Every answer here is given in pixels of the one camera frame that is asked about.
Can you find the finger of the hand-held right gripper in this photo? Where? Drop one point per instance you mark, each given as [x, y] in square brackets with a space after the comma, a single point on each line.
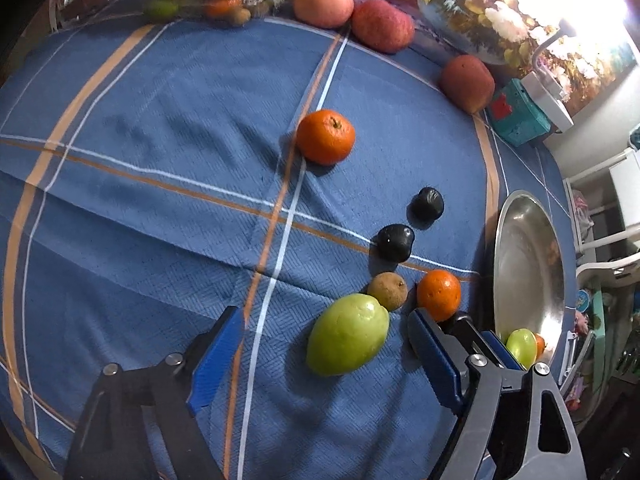
[500, 351]

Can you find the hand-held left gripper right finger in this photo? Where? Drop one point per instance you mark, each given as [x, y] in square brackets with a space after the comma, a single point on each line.
[435, 360]

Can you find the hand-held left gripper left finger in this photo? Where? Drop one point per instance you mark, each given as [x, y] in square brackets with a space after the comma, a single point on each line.
[215, 360]

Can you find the small green guava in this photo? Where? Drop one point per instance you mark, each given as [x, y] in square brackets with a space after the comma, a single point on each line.
[522, 347]

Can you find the small orange mandarin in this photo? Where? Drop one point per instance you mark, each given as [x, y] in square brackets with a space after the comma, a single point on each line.
[439, 294]
[540, 344]

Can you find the brown kiwi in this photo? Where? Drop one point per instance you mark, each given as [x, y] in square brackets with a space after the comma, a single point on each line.
[387, 290]

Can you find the large green guava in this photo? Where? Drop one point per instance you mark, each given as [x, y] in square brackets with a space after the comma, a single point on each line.
[347, 335]

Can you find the steel bowl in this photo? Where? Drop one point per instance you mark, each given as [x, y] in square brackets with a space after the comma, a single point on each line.
[525, 260]

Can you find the black plum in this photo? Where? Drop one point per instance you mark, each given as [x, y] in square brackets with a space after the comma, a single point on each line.
[395, 242]
[426, 203]

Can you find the large orange mandarin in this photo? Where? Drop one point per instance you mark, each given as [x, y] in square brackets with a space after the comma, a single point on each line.
[325, 137]

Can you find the white shelf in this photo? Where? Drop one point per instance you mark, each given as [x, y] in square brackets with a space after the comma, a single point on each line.
[620, 195]

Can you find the teal box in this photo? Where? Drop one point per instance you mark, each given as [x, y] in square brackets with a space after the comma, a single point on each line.
[520, 115]

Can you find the white box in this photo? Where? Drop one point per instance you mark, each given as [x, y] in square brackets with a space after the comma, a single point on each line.
[545, 92]

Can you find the brownish red apple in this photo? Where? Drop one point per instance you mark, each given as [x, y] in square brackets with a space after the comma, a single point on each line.
[467, 82]

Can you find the dark red apple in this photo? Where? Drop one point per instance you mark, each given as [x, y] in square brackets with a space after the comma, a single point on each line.
[382, 26]

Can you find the brown fruit in container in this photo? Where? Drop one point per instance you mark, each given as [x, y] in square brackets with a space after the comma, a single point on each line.
[238, 15]

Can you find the flower painting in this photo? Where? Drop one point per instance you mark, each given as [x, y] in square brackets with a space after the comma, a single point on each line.
[475, 5]

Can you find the orange fruit in container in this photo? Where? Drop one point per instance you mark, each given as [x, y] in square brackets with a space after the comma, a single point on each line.
[222, 6]

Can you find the green lime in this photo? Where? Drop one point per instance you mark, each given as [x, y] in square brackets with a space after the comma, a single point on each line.
[160, 8]

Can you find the pale red apple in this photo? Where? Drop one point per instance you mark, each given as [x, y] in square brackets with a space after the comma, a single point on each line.
[322, 4]

